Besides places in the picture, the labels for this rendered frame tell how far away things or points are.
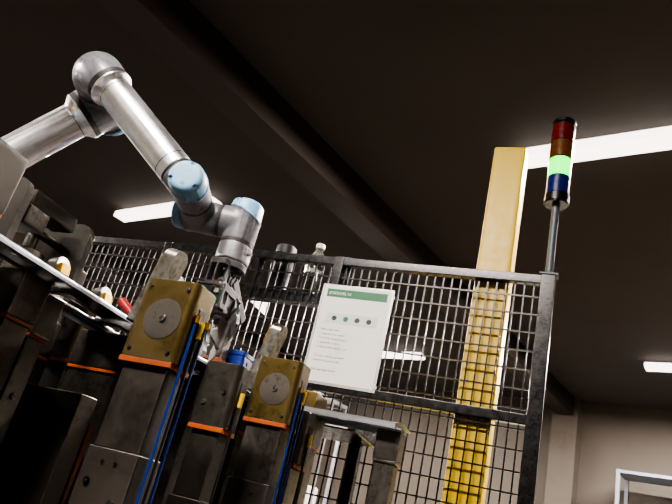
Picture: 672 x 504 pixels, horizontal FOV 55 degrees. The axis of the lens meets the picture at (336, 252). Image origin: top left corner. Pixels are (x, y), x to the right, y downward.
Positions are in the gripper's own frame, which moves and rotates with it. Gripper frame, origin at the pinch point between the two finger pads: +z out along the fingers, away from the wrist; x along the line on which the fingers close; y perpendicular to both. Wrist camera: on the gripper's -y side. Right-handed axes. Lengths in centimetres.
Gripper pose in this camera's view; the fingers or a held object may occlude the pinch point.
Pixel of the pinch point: (207, 355)
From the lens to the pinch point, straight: 138.0
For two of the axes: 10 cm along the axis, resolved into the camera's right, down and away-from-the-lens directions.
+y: -2.9, -4.4, -8.5
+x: 9.3, 0.8, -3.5
